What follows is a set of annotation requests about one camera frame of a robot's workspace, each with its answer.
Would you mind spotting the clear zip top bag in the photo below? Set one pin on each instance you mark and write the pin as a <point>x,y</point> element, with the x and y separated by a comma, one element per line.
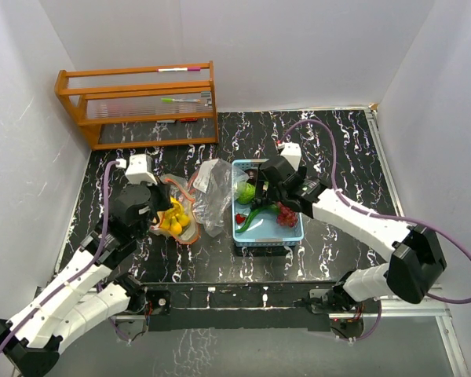
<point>205,196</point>

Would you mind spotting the dark green round vegetable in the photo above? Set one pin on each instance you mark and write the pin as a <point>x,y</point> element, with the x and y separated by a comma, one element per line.
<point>244,192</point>

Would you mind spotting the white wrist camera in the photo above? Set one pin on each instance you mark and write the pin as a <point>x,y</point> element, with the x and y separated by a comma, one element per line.
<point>291,151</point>
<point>138,169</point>

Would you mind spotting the red strawberry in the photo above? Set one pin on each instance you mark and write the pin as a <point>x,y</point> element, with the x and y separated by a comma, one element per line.
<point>240,218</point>

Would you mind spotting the yellow banana bunch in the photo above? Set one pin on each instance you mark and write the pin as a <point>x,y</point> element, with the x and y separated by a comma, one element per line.
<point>174,220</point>

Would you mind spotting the green white marker pen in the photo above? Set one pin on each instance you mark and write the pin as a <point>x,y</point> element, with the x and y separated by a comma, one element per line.
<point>180,100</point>

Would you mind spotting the orange wooden shelf rack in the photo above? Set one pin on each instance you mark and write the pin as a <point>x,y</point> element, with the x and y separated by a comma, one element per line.
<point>95,99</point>

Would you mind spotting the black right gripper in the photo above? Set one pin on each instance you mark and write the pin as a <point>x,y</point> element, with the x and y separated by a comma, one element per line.
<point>261,184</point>

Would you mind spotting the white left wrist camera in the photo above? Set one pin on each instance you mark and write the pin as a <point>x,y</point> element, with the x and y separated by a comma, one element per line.
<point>138,169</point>

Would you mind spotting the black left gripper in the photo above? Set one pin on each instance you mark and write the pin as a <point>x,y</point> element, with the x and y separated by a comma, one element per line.
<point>163,192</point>

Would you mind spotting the small grey clip box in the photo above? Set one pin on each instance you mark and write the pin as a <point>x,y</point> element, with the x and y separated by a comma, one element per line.
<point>206,98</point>

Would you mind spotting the pink white marker pen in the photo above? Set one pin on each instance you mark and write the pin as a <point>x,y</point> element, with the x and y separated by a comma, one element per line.
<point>179,69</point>

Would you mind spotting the light blue plastic basket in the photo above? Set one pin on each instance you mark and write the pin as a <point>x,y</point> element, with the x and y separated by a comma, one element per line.
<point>264,230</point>

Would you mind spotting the dark purple round fruit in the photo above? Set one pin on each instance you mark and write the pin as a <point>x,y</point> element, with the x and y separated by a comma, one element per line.
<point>252,176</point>

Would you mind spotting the black grape bunch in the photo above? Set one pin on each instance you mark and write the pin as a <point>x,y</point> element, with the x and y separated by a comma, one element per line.
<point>263,203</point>

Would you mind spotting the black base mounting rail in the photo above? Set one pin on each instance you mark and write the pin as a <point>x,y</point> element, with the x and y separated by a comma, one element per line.
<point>170,307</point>

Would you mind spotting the red black small item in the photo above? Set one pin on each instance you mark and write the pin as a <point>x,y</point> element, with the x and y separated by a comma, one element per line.
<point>188,120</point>

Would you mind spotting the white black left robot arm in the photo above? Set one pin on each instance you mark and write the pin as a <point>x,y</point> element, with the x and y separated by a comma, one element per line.
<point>34,338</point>

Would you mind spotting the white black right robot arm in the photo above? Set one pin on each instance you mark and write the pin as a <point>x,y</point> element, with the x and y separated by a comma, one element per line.
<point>412,255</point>

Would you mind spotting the green chili pepper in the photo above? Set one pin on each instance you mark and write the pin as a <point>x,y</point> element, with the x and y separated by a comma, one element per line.
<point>253,214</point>

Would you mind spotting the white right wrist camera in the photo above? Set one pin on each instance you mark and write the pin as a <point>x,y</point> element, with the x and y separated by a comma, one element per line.
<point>291,151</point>

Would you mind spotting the red grape bunch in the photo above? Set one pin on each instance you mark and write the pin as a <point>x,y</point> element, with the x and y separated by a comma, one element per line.
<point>286,217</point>

